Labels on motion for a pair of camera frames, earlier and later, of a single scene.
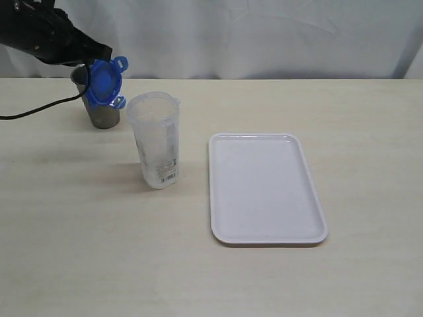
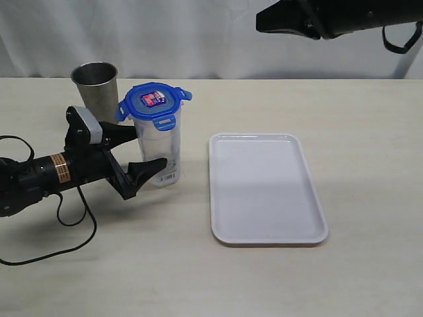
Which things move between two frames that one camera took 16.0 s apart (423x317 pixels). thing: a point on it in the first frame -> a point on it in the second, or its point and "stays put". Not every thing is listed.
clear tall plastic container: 154,117 stays put
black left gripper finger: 94,50 -> 138,173
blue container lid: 104,82 -> 160,102
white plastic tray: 262,191 stays put
